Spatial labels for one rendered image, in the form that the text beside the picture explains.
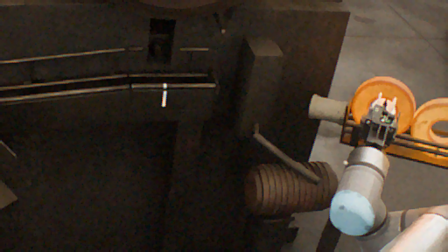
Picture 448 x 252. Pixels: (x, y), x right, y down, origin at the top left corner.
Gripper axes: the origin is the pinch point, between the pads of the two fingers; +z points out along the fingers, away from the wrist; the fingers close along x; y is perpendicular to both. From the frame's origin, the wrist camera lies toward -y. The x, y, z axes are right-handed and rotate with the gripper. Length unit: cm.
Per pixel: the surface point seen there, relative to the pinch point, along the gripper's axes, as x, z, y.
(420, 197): -29, 45, -90
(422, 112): -8.9, -1.4, 1.9
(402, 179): -21, 52, -92
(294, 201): 13.2, -22.0, -20.4
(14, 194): 63, -60, 4
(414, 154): -11.0, -4.9, -9.2
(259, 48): 32.0, -3.8, 7.4
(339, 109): 10.2, -3.6, -4.1
